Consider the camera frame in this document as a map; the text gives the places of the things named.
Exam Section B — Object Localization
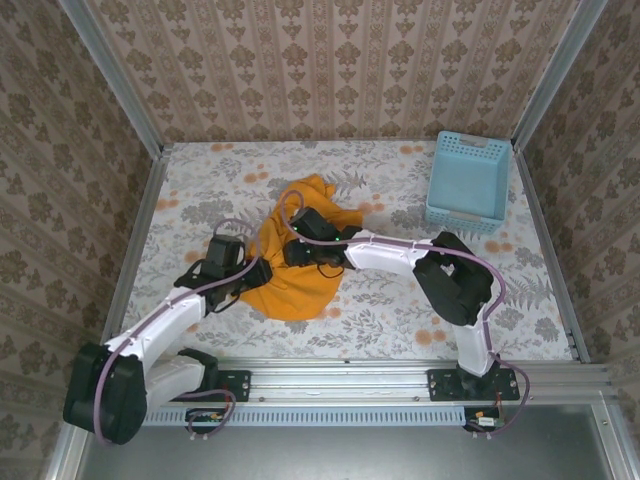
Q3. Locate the orange t-shirt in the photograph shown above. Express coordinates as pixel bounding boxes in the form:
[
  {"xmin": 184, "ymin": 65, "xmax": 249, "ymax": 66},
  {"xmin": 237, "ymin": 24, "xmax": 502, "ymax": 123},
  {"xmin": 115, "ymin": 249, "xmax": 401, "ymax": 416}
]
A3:
[{"xmin": 239, "ymin": 173, "xmax": 365, "ymax": 322}]

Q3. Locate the floral table cover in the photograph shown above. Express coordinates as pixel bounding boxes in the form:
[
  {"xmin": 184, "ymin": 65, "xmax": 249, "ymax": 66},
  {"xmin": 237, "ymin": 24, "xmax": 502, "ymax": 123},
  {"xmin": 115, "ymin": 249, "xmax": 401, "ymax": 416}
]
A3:
[{"xmin": 114, "ymin": 140, "xmax": 574, "ymax": 361}]

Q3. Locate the small circuit board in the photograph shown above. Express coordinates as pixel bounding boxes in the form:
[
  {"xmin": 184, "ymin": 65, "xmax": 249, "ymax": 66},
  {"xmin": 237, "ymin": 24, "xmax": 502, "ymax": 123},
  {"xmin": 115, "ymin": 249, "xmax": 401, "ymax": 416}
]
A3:
[
  {"xmin": 463, "ymin": 405, "xmax": 507, "ymax": 432},
  {"xmin": 186, "ymin": 407, "xmax": 227, "ymax": 434}
]

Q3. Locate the light blue plastic basket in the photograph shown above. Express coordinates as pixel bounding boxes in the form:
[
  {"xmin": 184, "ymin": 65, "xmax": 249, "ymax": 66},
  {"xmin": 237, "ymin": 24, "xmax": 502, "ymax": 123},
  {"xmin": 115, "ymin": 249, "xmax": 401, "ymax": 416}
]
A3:
[{"xmin": 424, "ymin": 130, "xmax": 513, "ymax": 235}]

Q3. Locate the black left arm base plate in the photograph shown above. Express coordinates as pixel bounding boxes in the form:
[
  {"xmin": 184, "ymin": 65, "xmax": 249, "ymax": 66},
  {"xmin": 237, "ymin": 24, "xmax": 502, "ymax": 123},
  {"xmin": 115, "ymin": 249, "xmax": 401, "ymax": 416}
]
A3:
[{"xmin": 214, "ymin": 369, "xmax": 251, "ymax": 402}]

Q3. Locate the aluminium mounting rail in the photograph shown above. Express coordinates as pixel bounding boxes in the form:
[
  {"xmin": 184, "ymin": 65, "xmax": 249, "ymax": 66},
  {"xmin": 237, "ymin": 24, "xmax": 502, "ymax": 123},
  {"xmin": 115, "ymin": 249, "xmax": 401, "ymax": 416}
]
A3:
[{"xmin": 142, "ymin": 357, "xmax": 614, "ymax": 407}]

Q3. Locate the grey slotted cable duct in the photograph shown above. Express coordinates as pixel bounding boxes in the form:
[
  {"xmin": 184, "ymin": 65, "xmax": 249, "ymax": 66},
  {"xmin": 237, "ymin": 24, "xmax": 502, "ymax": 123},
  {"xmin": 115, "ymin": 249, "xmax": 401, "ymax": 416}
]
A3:
[{"xmin": 144, "ymin": 405, "xmax": 469, "ymax": 427}]

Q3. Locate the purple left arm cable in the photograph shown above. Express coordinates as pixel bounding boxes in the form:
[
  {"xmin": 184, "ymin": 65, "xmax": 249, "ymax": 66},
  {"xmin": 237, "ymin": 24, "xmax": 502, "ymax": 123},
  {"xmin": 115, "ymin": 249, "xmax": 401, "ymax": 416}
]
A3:
[{"xmin": 94, "ymin": 218, "xmax": 262, "ymax": 447}]

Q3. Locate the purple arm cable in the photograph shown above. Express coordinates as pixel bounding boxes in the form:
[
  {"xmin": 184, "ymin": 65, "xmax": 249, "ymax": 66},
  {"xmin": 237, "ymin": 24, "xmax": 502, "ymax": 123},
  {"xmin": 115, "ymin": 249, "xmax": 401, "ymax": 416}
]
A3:
[
  {"xmin": 94, "ymin": 218, "xmax": 262, "ymax": 447},
  {"xmin": 280, "ymin": 189, "xmax": 534, "ymax": 441}
]

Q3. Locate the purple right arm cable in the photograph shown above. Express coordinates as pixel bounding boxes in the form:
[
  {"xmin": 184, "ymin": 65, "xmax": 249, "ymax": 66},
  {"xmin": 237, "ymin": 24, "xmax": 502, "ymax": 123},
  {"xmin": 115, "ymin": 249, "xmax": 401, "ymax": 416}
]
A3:
[{"xmin": 280, "ymin": 189, "xmax": 534, "ymax": 441}]

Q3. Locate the aluminium frame post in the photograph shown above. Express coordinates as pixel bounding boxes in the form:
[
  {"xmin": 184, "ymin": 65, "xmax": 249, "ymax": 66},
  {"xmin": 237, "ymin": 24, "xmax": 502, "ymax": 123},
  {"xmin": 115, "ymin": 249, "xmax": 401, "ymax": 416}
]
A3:
[
  {"xmin": 58, "ymin": 0, "xmax": 166, "ymax": 159},
  {"xmin": 512, "ymin": 0, "xmax": 609, "ymax": 151}
]

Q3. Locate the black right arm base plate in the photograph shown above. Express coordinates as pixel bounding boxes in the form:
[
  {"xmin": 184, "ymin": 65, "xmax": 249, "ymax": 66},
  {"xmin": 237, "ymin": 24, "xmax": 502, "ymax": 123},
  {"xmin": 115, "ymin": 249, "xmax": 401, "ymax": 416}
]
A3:
[{"xmin": 427, "ymin": 368, "xmax": 520, "ymax": 401}]

